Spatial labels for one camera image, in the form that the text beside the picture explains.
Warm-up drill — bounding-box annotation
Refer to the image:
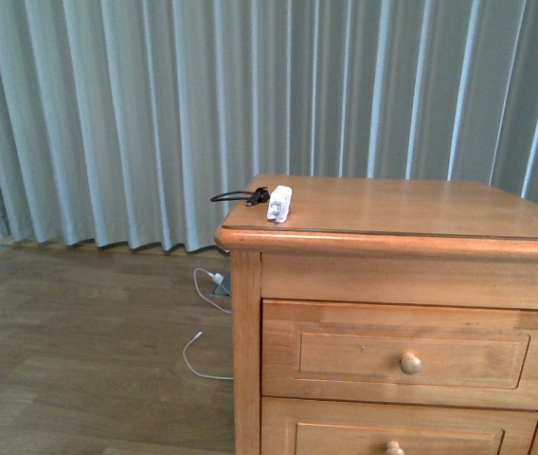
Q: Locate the white charger adapter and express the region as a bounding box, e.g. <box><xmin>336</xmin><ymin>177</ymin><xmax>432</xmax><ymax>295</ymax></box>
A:
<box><xmin>267</xmin><ymin>185</ymin><xmax>293</xmax><ymax>223</ymax></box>

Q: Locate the black charger cable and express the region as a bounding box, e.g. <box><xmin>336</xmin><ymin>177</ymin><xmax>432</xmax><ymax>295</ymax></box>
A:
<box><xmin>209</xmin><ymin>188</ymin><xmax>270</xmax><ymax>209</ymax></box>

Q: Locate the wooden drawer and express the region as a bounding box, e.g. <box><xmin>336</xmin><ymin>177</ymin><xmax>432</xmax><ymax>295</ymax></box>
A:
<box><xmin>260</xmin><ymin>397</ymin><xmax>538</xmax><ymax>454</ymax></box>
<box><xmin>261</xmin><ymin>300</ymin><xmax>538</xmax><ymax>410</ymax></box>

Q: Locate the white plug in socket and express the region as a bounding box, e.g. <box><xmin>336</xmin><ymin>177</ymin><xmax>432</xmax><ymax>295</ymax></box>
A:
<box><xmin>211</xmin><ymin>273</ymin><xmax>224</xmax><ymax>285</ymax></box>

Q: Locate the open grey floor socket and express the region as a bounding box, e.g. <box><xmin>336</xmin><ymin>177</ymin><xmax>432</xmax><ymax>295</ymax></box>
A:
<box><xmin>210</xmin><ymin>279</ymin><xmax>231</xmax><ymax>298</ymax></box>

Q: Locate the wooden nightstand cabinet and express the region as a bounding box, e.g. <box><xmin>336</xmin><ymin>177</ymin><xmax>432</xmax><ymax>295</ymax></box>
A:
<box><xmin>216</xmin><ymin>175</ymin><xmax>538</xmax><ymax>454</ymax></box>

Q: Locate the grey pleated curtain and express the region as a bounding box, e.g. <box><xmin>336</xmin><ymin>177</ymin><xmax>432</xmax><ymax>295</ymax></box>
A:
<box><xmin>0</xmin><ymin>1</ymin><xmax>538</xmax><ymax>249</ymax></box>

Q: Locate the white floor cable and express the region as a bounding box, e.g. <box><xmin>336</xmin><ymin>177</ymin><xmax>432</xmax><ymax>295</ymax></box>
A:
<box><xmin>182</xmin><ymin>267</ymin><xmax>234</xmax><ymax>381</ymax></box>

